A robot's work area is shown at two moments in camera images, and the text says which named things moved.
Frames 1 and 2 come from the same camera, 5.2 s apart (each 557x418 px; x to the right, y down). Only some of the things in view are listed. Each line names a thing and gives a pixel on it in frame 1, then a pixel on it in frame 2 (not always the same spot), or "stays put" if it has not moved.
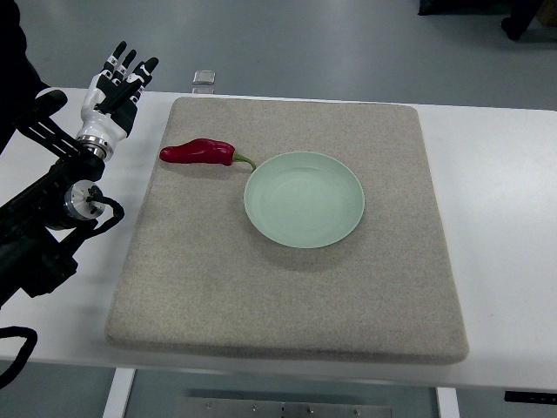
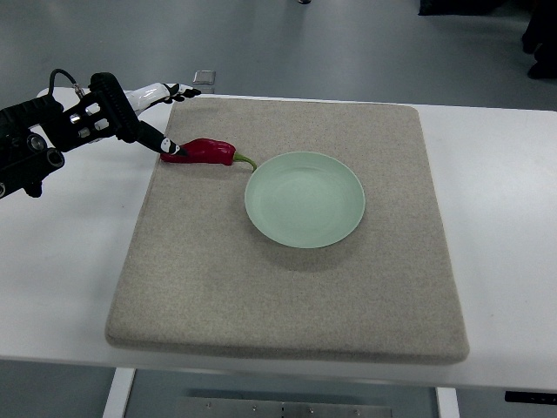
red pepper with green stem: (202, 151) stays put
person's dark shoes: (522, 13) -> (540, 37)
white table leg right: (448, 405) stays put
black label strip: (531, 397) stays put
